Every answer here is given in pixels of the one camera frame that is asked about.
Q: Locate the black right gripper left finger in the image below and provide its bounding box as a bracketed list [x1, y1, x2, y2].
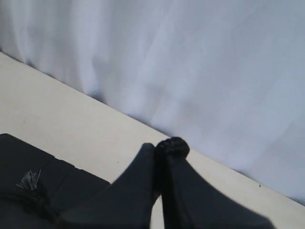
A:
[57, 143, 156, 229]

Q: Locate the black plastic carrying case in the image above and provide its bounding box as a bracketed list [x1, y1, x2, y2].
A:
[0, 134, 110, 229]

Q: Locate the white backdrop curtain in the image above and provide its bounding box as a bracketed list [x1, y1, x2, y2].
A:
[0, 0, 305, 203]

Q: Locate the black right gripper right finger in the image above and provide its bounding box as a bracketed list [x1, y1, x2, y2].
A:
[161, 155, 278, 229]

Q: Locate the black braided rope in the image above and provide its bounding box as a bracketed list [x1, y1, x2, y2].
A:
[0, 136, 191, 229]

